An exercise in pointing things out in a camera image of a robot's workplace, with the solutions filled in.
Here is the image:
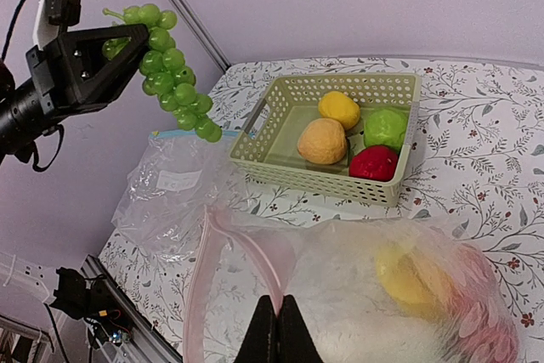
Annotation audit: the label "pink zip top bag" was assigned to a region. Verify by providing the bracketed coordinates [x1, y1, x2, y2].
[182, 204, 522, 363]

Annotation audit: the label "green toy pepper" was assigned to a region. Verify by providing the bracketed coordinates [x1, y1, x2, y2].
[363, 108, 408, 153]

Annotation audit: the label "green toy grapes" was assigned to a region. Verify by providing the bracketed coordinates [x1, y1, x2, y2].
[103, 3, 223, 143]

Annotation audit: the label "left aluminium frame post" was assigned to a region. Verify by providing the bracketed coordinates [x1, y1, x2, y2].
[168, 0, 231, 73]

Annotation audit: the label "floral table mat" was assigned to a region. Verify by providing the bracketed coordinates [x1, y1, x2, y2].
[97, 55, 544, 363]

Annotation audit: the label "orange toy fruit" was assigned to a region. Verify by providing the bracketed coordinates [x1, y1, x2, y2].
[297, 118, 348, 165]

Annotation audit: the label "dark red toy fruit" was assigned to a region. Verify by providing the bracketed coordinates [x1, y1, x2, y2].
[348, 145, 399, 182]

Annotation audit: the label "beige plastic basket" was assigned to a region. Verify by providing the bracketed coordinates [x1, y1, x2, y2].
[229, 73, 422, 207]

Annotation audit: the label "red orange toy mango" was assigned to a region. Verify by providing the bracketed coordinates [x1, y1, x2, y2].
[406, 244, 520, 362]

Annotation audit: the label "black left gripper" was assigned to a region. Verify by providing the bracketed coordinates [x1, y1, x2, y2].
[26, 24, 149, 115]

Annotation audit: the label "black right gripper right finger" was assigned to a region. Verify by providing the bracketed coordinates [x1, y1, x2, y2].
[278, 295, 323, 363]

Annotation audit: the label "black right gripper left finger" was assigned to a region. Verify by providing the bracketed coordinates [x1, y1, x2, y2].
[234, 295, 277, 363]

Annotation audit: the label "aluminium front rail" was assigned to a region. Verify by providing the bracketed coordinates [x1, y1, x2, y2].
[0, 254, 184, 363]

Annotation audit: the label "yellow toy banana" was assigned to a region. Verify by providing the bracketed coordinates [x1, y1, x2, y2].
[374, 244, 453, 322]

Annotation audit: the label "yellow toy lemon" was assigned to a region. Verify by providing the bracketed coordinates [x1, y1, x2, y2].
[318, 91, 360, 130]

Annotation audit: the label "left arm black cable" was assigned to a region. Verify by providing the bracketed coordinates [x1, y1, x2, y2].
[0, 0, 52, 60]

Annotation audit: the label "clear plastic bag with label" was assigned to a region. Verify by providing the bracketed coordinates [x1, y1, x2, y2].
[112, 130, 253, 264]

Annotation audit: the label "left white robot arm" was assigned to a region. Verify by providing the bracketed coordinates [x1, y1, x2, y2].
[1, 24, 149, 173]

